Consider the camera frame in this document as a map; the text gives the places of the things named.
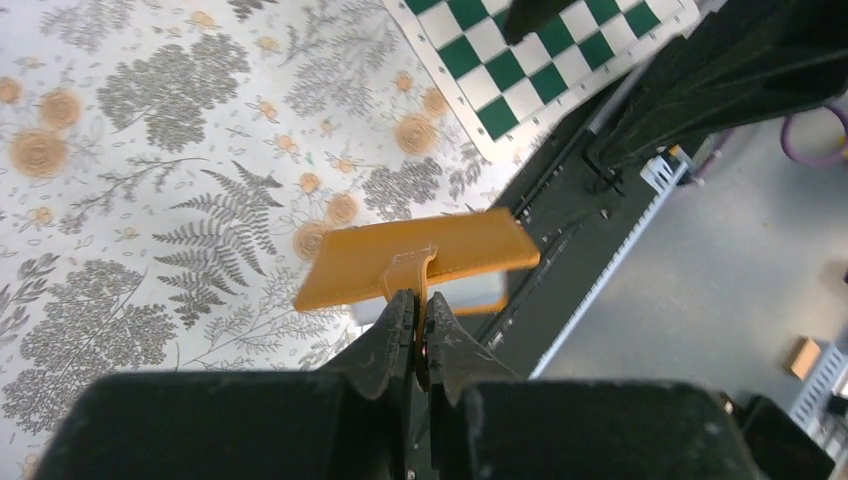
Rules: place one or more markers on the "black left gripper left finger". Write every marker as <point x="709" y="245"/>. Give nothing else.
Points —
<point x="345" y="420"/>

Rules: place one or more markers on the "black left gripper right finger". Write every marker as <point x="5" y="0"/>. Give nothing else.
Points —
<point x="487" y="423"/>

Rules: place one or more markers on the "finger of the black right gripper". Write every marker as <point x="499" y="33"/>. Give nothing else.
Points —
<point x="526" y="16"/>

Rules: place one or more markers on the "orange leather card holder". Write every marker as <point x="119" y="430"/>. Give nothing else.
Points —
<point x="417" y="277"/>

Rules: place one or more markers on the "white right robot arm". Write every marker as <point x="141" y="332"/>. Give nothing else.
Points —
<point x="747" y="62"/>

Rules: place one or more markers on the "green white chessboard mat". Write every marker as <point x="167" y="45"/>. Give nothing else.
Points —
<point x="506" y="96"/>

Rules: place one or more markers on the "floral patterned table mat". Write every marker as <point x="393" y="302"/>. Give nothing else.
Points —
<point x="167" y="169"/>

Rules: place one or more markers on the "small wooden block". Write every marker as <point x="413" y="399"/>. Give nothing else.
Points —
<point x="802" y="357"/>

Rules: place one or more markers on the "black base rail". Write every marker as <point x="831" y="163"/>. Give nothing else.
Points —
<point x="577" y="214"/>

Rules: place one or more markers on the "white slotted cable duct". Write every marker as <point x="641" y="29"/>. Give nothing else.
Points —
<point x="664" y="179"/>

